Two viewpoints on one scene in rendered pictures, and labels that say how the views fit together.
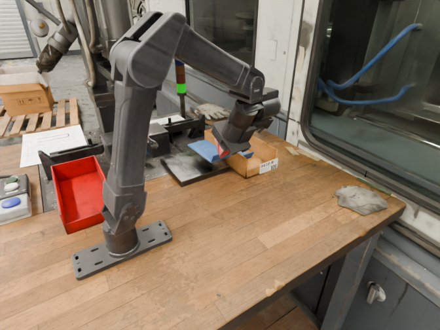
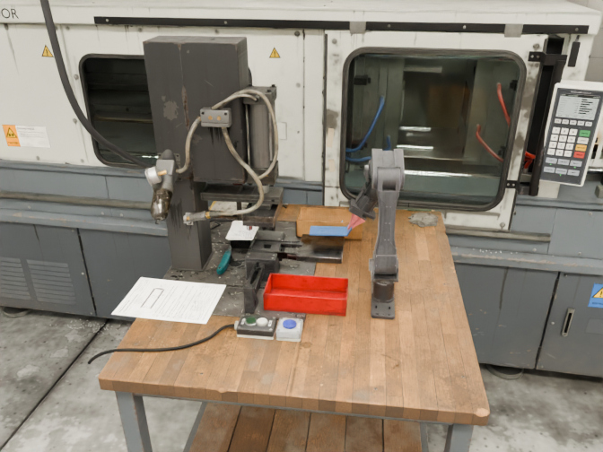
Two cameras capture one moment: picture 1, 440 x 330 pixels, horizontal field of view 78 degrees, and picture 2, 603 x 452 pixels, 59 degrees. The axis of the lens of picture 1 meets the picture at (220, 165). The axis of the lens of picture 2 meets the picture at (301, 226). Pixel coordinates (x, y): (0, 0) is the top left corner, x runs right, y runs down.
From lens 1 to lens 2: 1.55 m
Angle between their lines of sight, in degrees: 44
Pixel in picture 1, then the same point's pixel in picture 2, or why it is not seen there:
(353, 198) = (423, 220)
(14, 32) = not seen: outside the picture
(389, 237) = not seen: hidden behind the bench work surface
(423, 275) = (458, 250)
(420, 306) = (461, 272)
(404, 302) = not seen: hidden behind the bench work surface
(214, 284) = (437, 282)
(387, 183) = (424, 204)
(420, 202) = (446, 207)
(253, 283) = (447, 273)
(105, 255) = (385, 304)
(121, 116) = (392, 208)
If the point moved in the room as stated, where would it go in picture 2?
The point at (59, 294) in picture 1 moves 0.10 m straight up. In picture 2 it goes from (398, 326) to (401, 298)
